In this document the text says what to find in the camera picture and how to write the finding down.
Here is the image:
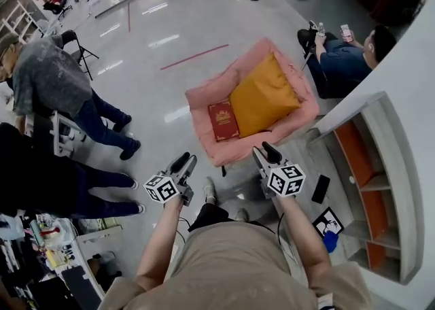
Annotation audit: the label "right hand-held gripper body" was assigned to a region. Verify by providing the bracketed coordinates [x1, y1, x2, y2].
[260, 160, 307, 199]

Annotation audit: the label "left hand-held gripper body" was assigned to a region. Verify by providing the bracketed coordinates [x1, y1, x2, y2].
[143, 171, 194, 207]

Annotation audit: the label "red gold-trimmed book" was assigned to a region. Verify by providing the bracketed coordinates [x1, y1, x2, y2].
[207, 99, 241, 142]

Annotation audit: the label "pink armchair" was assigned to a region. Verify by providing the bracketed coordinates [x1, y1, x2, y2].
[184, 37, 320, 177]

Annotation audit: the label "person's left forearm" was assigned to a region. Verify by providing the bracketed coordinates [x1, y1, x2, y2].
[135, 196, 183, 286]

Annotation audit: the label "person's right forearm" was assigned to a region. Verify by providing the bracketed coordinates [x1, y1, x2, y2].
[273, 195, 332, 291]

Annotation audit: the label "grey wooden table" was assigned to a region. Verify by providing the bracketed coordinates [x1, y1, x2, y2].
[258, 128, 361, 262]

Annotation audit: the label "person's left shoe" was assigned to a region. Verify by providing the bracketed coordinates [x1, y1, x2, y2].
[203, 176, 218, 205]

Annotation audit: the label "black smartphone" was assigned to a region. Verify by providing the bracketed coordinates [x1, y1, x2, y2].
[311, 175, 331, 205]

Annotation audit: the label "person's black trousers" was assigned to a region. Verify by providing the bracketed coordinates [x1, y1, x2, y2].
[188, 202, 273, 235]

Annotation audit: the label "orange cushion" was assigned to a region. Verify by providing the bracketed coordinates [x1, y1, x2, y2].
[229, 52, 302, 139]

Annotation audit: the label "black white picture card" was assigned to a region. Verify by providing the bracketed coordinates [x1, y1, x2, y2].
[311, 206, 344, 237]

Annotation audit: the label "blue cloth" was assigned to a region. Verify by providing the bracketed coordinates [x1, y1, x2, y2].
[321, 232, 340, 254]

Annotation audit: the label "person's beige shirt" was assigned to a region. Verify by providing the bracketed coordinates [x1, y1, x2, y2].
[98, 222, 373, 310]

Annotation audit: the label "grey orange shelf unit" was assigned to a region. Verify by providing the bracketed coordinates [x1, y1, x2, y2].
[307, 90, 425, 285]

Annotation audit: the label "black flat panel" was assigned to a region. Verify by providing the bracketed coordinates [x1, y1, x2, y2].
[60, 265, 103, 310]

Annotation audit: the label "cluttered white workbench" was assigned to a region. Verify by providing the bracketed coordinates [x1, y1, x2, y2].
[0, 213, 123, 310]

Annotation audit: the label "black folding chair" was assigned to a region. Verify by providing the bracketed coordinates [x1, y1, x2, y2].
[60, 29, 100, 81]

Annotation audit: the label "white metal stool frame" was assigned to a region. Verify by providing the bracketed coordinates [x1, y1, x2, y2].
[49, 111, 86, 158]

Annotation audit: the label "white shelf frame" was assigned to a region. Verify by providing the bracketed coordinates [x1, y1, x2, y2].
[0, 0, 45, 44]

